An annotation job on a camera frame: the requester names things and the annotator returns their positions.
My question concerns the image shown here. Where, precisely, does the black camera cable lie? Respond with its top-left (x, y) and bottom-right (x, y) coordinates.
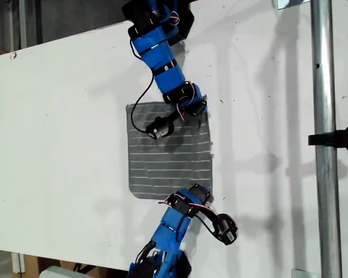
top-left (129, 37), bottom-right (156, 134)
top-left (195, 215), bottom-right (221, 241)

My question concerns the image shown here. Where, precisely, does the black camera stalk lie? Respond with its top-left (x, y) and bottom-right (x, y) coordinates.
top-left (197, 207), bottom-right (221, 224)
top-left (162, 109), bottom-right (186, 125)

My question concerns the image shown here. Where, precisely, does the black camera box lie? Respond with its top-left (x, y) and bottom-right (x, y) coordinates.
top-left (144, 117), bottom-right (175, 140)
top-left (213, 213), bottom-right (238, 246)

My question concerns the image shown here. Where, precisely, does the grey white-striped towel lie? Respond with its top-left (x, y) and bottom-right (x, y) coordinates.
top-left (125, 100), bottom-right (215, 201)

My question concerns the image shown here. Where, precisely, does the red and white servo wire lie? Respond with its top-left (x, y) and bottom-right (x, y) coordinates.
top-left (158, 199), bottom-right (212, 211)
top-left (175, 82), bottom-right (197, 121)

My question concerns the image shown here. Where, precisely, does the black clamp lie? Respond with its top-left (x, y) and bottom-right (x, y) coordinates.
top-left (307, 123), bottom-right (348, 153)

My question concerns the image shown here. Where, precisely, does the white table leg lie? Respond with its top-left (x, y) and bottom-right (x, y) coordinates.
top-left (11, 251), bottom-right (26, 273)

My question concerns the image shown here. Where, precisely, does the white container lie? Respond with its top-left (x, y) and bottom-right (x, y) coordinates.
top-left (39, 265), bottom-right (86, 278)

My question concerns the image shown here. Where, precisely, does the steel post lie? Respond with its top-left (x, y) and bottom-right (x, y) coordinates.
top-left (309, 0), bottom-right (343, 278)

